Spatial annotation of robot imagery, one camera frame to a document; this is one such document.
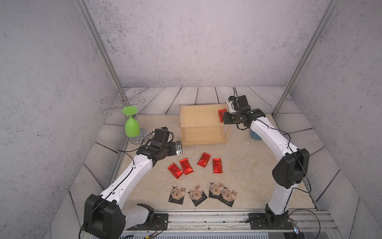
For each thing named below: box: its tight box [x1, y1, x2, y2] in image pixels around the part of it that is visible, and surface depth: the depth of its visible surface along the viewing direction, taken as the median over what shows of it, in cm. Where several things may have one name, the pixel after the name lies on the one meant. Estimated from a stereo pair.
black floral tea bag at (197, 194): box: [187, 184, 208, 207], surface depth 83 cm
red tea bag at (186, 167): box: [179, 157, 194, 176], surface depth 93 cm
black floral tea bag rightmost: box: [217, 186, 238, 208], surface depth 82 cm
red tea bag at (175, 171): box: [167, 162, 183, 180], surface depth 91 cm
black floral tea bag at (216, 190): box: [208, 181, 224, 200], surface depth 84 cm
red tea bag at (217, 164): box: [212, 158, 223, 174], surface depth 93 cm
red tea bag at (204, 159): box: [196, 151, 212, 168], surface depth 95 cm
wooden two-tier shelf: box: [179, 102, 231, 147], surface depth 98 cm
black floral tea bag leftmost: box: [168, 185, 187, 205], surface depth 83 cm
